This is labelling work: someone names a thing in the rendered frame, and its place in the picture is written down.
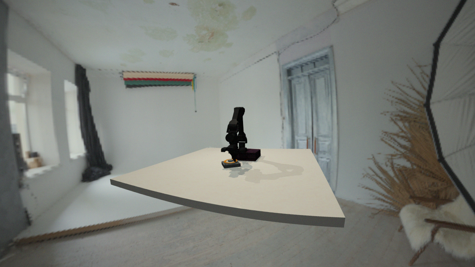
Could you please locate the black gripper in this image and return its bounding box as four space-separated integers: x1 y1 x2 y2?
221 140 247 161

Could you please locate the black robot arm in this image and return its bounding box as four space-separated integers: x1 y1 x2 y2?
225 107 247 152

